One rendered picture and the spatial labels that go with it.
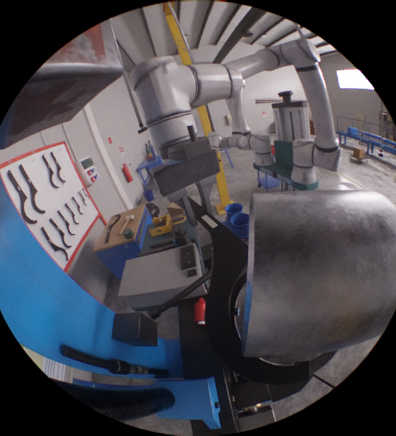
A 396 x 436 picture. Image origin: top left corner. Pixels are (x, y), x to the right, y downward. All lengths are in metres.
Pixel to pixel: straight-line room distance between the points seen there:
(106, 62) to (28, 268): 0.30
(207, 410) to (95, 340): 0.36
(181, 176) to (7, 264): 0.35
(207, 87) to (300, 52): 0.56
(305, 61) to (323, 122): 0.31
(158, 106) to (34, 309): 0.39
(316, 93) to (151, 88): 0.70
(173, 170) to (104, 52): 0.22
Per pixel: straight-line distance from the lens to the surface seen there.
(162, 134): 0.27
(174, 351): 0.70
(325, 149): 0.94
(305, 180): 1.10
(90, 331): 0.39
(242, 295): 0.23
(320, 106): 0.85
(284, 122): 1.43
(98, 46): 0.16
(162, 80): 0.28
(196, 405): 0.56
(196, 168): 0.30
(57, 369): 0.84
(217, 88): 0.33
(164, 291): 0.68
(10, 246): 0.31
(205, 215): 0.34
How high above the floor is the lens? 1.71
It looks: 34 degrees down
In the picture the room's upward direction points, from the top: 18 degrees counter-clockwise
